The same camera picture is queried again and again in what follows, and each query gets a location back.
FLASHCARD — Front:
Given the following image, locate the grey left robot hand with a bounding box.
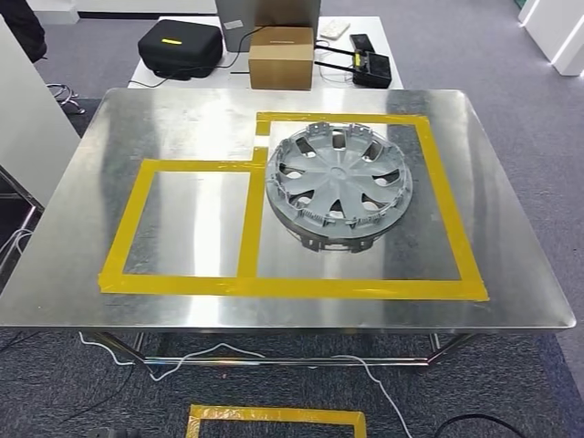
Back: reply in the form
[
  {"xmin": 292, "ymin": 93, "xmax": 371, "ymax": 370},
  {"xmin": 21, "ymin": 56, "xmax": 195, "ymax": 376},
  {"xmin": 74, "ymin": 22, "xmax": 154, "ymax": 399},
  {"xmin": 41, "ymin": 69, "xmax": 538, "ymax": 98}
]
[{"xmin": 86, "ymin": 427, "xmax": 138, "ymax": 438}]

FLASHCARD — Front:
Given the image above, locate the grey plastic wheel hubcap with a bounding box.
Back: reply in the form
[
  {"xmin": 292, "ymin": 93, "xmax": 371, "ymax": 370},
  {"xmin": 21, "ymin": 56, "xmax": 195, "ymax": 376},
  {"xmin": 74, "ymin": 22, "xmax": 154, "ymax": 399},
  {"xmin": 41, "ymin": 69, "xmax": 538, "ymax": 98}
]
[{"xmin": 264, "ymin": 120, "xmax": 414, "ymax": 243}]

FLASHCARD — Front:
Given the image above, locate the stainless steel workbench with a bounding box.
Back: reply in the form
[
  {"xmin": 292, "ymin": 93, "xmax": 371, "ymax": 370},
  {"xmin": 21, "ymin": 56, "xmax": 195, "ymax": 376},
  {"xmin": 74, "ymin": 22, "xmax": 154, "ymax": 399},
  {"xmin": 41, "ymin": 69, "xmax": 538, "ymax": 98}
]
[{"xmin": 0, "ymin": 87, "xmax": 576, "ymax": 371}]

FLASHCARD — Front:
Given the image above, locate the yellow floor tape square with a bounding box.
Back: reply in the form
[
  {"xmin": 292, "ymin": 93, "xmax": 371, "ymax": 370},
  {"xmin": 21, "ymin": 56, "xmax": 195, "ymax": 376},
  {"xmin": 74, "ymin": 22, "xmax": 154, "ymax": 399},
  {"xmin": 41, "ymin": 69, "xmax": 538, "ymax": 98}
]
[{"xmin": 185, "ymin": 403, "xmax": 368, "ymax": 438}]

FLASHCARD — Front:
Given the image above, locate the stainless steel table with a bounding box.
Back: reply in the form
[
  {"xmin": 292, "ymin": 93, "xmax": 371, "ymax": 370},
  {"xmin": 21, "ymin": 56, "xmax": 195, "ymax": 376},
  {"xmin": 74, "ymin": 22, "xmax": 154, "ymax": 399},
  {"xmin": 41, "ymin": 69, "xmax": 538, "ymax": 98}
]
[{"xmin": 0, "ymin": 164, "xmax": 45, "ymax": 276}]

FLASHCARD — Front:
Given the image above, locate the yellow tape double rectangle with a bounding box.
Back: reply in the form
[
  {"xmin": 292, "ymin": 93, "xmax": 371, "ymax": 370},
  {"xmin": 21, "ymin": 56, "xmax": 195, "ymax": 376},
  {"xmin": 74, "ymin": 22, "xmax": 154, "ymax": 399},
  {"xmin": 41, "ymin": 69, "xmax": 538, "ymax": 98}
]
[{"xmin": 98, "ymin": 111, "xmax": 490, "ymax": 302}]

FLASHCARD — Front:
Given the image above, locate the white cabinet panel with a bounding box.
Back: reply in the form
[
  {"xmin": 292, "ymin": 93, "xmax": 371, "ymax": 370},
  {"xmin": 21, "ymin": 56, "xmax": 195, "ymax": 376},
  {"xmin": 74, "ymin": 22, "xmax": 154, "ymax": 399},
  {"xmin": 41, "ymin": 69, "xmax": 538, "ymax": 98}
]
[{"xmin": 0, "ymin": 15, "xmax": 82, "ymax": 208}]

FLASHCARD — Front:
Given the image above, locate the black carry case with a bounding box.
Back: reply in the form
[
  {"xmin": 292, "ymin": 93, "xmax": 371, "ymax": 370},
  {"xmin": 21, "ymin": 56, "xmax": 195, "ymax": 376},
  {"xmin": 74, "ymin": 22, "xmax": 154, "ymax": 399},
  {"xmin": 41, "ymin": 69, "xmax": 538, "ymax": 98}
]
[{"xmin": 137, "ymin": 19, "xmax": 225, "ymax": 81}]

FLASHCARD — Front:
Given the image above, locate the black office chair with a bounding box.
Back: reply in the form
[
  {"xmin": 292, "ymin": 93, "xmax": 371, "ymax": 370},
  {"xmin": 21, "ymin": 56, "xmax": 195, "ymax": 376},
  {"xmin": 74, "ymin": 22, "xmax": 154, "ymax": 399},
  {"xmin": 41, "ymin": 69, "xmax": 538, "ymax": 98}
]
[{"xmin": 0, "ymin": 0, "xmax": 86, "ymax": 116}]

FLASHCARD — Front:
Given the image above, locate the small cardboard box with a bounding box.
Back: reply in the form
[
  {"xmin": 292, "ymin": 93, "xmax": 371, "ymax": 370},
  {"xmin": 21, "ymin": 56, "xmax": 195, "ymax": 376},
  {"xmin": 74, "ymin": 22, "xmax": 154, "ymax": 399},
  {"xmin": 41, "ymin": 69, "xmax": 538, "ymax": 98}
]
[{"xmin": 248, "ymin": 26, "xmax": 315, "ymax": 92}]

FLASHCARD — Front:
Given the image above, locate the grey monitor back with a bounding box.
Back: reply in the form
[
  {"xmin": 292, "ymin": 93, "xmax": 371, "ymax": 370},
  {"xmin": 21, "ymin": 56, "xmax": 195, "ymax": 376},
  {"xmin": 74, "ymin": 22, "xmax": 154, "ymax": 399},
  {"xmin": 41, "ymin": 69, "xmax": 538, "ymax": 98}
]
[{"xmin": 214, "ymin": 0, "xmax": 259, "ymax": 55}]

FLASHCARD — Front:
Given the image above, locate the large cardboard box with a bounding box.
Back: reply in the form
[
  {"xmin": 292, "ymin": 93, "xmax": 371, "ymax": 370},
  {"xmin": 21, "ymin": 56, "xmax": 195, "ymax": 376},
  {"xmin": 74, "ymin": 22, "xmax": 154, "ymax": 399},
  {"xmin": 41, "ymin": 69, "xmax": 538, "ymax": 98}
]
[{"xmin": 253, "ymin": 0, "xmax": 322, "ymax": 30}]

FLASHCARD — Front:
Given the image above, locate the white keypad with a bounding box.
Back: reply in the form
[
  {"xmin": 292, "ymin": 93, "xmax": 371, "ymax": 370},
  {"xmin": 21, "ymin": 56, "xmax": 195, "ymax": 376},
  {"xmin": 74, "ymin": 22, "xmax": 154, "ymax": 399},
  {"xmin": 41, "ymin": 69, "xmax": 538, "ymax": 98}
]
[{"xmin": 318, "ymin": 17, "xmax": 351, "ymax": 42}]

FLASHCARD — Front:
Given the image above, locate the black router with antennas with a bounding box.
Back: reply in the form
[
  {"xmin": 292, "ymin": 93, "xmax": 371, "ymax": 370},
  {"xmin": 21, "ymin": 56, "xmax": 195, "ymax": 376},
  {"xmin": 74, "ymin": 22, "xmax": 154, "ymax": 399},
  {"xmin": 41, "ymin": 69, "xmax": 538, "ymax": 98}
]
[{"xmin": 313, "ymin": 42, "xmax": 393, "ymax": 90}]

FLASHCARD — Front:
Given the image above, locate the black phone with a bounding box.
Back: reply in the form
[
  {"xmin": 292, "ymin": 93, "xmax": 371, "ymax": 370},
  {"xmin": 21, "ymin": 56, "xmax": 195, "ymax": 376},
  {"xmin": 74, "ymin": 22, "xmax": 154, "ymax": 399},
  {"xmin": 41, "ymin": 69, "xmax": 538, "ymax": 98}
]
[{"xmin": 349, "ymin": 33, "xmax": 376, "ymax": 56}]

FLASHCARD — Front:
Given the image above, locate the white table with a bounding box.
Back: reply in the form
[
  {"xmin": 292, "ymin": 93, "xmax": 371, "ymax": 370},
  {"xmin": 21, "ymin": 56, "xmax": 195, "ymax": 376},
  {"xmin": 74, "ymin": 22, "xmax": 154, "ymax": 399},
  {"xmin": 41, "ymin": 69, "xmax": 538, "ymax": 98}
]
[{"xmin": 128, "ymin": 15, "xmax": 405, "ymax": 92}]

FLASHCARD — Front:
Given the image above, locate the white display plinth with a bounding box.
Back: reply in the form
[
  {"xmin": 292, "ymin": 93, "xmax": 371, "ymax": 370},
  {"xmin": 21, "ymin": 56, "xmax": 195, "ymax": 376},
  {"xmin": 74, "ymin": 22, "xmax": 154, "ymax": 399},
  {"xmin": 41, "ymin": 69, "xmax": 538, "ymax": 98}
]
[{"xmin": 517, "ymin": 0, "xmax": 584, "ymax": 78}]

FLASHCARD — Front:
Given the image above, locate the black floor cable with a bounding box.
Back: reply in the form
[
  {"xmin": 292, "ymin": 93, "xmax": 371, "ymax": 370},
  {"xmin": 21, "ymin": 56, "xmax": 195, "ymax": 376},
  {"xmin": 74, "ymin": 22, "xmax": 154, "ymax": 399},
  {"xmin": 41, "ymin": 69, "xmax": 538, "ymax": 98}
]
[{"xmin": 0, "ymin": 330, "xmax": 137, "ymax": 424}]

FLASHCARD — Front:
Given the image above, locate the long white floor cable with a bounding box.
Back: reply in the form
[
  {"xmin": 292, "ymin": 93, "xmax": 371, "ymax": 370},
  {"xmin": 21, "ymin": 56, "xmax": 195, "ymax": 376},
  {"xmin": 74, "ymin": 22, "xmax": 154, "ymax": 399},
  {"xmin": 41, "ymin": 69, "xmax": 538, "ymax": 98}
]
[{"xmin": 77, "ymin": 329, "xmax": 414, "ymax": 438}]

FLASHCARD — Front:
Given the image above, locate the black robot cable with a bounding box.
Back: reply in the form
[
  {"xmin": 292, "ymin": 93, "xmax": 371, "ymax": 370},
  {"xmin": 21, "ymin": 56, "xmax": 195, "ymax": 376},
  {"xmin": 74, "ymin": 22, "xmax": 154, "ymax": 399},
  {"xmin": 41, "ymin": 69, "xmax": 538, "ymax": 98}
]
[{"xmin": 430, "ymin": 413, "xmax": 530, "ymax": 438}]

